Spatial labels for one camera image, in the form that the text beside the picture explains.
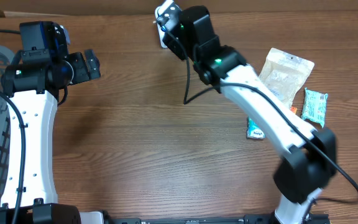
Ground brown snack packet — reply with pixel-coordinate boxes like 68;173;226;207
259;48;314;108

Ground small teal tissue pack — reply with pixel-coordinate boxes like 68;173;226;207
246;117;265;139

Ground orange Kleenex tissue pack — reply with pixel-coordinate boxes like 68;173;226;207
290;106;297;114

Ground green wet wipes pack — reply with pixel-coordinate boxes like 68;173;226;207
301;88;328;128

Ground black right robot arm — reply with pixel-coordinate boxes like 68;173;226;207
155;1;336;223

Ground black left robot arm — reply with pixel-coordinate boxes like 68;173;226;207
0;21;108;223

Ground white barcode scanner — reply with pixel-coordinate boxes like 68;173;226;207
155;6;167;49

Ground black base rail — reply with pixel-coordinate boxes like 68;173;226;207
73;210;332;224

